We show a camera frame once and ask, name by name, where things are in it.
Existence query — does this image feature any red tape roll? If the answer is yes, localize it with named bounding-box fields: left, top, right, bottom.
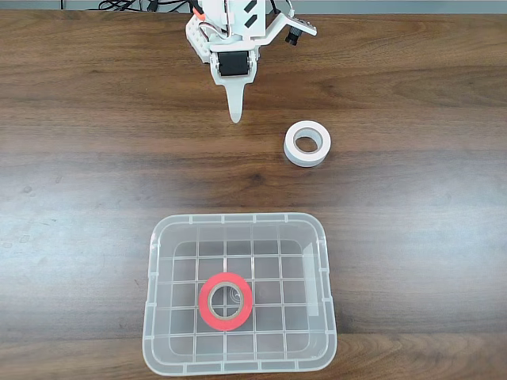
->
left=198, top=272, right=254, bottom=332

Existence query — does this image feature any clear plastic storage box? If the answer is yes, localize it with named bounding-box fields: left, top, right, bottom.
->
left=142, top=212, right=338, bottom=376

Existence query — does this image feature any white tape roll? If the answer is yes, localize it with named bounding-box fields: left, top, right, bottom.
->
left=283, top=120, right=332, bottom=168

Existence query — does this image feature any black cable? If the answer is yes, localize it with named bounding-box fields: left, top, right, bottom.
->
left=97, top=0, right=148, bottom=12
left=146, top=0, right=192, bottom=13

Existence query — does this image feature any gripper camera on white bracket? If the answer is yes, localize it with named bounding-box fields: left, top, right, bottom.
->
left=257, top=10, right=318, bottom=46

